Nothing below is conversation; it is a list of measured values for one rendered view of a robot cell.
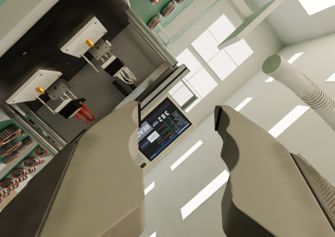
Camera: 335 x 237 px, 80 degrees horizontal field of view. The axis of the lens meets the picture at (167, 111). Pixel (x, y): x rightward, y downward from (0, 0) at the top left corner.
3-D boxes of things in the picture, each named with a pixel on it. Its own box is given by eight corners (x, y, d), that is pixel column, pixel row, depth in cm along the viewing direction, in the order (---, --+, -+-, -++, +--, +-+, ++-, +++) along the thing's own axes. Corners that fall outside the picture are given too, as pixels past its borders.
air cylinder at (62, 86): (45, 90, 83) (55, 100, 84) (58, 78, 83) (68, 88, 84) (51, 90, 88) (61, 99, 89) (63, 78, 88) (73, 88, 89)
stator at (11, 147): (16, 141, 121) (21, 145, 121) (-3, 154, 113) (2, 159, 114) (17, 135, 113) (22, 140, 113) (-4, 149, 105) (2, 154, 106)
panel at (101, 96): (33, 114, 96) (80, 157, 101) (134, 18, 94) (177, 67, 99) (35, 113, 97) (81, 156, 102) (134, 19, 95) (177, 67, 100)
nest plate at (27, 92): (5, 101, 64) (8, 104, 64) (39, 69, 63) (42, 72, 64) (32, 97, 79) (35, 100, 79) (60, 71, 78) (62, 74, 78)
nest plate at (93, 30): (60, 49, 63) (63, 52, 63) (94, 16, 62) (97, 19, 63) (77, 55, 78) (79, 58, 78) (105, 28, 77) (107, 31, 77)
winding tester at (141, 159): (94, 159, 89) (126, 189, 93) (166, 92, 88) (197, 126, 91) (111, 136, 128) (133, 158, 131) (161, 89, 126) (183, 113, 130)
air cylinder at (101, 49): (87, 50, 82) (97, 60, 83) (100, 38, 82) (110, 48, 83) (91, 52, 87) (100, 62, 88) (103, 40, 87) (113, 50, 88)
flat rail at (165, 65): (60, 158, 85) (66, 163, 85) (169, 57, 83) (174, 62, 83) (62, 157, 86) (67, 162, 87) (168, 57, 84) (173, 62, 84)
